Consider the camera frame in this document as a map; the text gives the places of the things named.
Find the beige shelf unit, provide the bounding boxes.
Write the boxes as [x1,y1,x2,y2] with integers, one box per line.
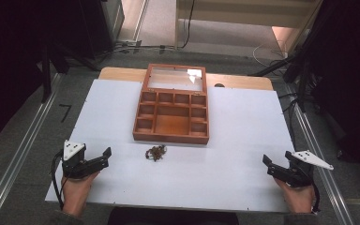
[173,0,324,50]

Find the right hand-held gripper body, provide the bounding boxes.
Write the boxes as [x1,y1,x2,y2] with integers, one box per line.
[285,150,335,188]

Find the person's right hand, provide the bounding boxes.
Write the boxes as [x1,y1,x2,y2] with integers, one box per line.
[273,176,316,215]

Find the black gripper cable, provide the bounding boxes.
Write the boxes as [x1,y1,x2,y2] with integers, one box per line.
[310,182,322,215]
[51,150,67,211]

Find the black metal stand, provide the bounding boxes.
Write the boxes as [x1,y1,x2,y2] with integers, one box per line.
[249,0,329,113]
[37,43,101,104]

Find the wooden box with glass lid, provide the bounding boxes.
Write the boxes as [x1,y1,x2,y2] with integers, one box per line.
[132,63,210,145]

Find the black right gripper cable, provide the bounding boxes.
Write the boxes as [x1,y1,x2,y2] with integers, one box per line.
[310,182,322,215]

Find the person's dark lap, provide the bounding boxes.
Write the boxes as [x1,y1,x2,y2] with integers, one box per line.
[107,206,241,225]

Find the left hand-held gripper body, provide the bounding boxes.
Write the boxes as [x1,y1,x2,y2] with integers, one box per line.
[62,140,90,180]

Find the metal floor rail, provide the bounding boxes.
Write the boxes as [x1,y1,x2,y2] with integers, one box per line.
[284,83,355,225]
[0,72,64,225]

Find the light wooden table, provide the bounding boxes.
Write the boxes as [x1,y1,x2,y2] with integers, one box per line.
[97,66,275,92]

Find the brown bead bracelet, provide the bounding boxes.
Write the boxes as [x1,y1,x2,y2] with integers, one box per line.
[144,143,168,162]

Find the black floor cables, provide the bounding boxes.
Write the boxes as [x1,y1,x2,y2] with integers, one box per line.
[97,39,177,59]

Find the black hanging cable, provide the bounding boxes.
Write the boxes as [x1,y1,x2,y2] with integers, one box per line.
[180,0,197,50]

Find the black cabinet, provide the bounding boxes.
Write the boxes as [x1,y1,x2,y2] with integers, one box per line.
[45,0,127,61]

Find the white board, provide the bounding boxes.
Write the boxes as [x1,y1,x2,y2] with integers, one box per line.
[44,78,296,214]

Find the white coiled cable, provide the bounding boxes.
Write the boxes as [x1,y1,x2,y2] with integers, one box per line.
[251,39,289,68]

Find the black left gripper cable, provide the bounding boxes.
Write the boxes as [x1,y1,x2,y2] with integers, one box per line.
[51,150,67,211]

